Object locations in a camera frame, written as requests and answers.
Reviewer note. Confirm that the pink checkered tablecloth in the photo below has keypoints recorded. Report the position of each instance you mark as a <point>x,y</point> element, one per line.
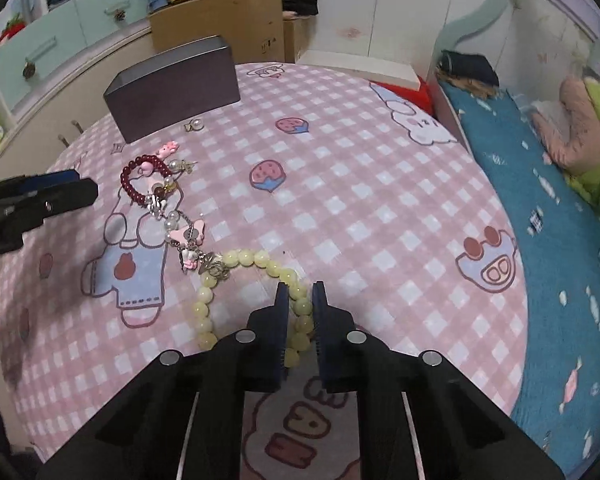
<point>355,185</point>

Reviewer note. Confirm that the red storage box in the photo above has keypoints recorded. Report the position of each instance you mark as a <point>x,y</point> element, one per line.
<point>410,95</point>

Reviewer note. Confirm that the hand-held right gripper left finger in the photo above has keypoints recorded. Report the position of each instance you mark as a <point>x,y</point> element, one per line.
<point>280,330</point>

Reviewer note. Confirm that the grey jewelry box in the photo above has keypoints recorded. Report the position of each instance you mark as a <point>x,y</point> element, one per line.
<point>180,85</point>

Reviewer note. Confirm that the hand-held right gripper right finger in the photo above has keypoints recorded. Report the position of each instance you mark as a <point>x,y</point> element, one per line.
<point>322,330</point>

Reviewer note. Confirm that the red strawberry plush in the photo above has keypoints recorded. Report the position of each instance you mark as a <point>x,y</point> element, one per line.
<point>11,30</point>

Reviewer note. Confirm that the small cardboard box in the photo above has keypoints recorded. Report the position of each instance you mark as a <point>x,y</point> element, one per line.
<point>295,40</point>

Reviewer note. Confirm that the white low cabinet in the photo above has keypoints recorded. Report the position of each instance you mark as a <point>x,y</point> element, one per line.
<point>45,110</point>

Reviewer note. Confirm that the teal drawer cabinet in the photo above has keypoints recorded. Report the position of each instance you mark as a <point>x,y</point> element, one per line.
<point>65,35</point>

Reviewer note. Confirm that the small pearl earring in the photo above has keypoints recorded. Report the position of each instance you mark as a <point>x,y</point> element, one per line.
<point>195,125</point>

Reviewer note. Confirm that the small star stud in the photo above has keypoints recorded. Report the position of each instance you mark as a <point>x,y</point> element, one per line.
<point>117,148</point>

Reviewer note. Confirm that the teal bunk bed frame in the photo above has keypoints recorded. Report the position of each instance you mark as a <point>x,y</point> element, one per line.
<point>480,15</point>

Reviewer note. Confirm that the blue bed sheet mattress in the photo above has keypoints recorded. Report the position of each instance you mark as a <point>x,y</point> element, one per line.
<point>545,310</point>

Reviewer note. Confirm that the tan folded blanket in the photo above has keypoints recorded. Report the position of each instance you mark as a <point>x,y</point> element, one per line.
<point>475,89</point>

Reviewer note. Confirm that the pink and green plush pillow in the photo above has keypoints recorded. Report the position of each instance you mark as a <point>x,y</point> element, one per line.
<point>580,125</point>

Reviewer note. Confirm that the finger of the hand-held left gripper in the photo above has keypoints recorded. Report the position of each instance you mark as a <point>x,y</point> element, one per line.
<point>55,179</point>
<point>55,200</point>

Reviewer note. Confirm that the small silver earring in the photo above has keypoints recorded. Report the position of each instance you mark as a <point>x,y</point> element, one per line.
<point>187,165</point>

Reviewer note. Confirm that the white wardrobe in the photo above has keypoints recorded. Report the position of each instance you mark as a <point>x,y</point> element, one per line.
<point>405,10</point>

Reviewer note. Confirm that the pale pink butterfly sticker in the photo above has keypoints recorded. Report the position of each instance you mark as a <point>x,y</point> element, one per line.
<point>350,32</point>

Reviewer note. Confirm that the pink hair clip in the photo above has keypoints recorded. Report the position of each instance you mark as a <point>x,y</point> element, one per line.
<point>168,149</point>

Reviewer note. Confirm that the white board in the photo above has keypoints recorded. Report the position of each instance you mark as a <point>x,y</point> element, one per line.
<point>360,67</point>

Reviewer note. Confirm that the brown pinecone ornament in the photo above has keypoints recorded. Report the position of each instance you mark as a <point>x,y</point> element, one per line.
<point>28,71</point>
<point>119,15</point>

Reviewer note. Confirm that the large cardboard box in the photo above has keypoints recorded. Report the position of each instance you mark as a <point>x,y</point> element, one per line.
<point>220,15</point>

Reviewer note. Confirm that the dark folded clothing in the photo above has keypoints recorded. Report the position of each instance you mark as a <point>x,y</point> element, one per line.
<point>467,66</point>

